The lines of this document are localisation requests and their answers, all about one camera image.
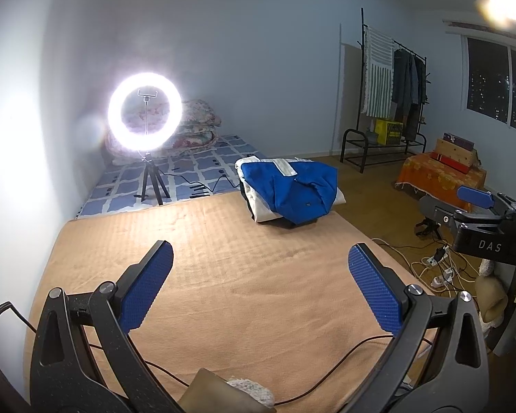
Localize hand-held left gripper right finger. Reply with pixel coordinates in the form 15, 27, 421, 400
348, 243, 491, 413

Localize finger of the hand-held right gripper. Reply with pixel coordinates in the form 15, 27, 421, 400
419, 195, 461, 230
458, 186, 495, 209

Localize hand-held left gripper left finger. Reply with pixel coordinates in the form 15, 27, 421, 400
29, 240, 175, 413

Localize beige and blue work jacket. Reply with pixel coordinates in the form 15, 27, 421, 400
234, 156, 347, 224

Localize dark hanging clothes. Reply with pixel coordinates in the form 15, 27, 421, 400
391, 47, 427, 142

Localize black clothes rack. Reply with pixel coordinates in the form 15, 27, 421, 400
341, 7, 431, 175

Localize person's right hand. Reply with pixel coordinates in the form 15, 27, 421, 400
474, 259, 509, 324

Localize orange cloth covered box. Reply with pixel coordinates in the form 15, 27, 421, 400
395, 153, 487, 213

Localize red flat box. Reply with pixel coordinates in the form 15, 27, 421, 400
430, 151, 471, 175

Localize tan cardboard box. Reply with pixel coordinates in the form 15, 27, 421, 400
434, 138, 478, 168

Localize white power strip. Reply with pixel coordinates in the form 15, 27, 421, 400
421, 245, 451, 265
430, 269, 456, 289

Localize dark flat box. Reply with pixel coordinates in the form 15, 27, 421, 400
442, 133, 474, 151

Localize tan blanket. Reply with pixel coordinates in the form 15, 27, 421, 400
23, 189, 439, 413

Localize yellow crate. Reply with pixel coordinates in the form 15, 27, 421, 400
374, 118, 404, 145

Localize black tripod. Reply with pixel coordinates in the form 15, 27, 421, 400
133, 150, 170, 206

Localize window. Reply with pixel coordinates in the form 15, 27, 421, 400
443, 19, 516, 130

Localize blue patterned mattress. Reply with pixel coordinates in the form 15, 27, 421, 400
75, 134, 269, 220

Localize striped white towel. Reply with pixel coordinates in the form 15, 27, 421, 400
363, 26, 396, 118

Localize stack of floral quilts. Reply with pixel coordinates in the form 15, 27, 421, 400
105, 99, 222, 166

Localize power strips and cables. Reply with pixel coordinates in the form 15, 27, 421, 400
372, 236, 482, 297

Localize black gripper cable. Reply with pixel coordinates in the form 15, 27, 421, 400
0, 303, 398, 407

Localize black ring light cable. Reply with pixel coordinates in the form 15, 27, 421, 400
159, 170, 250, 201

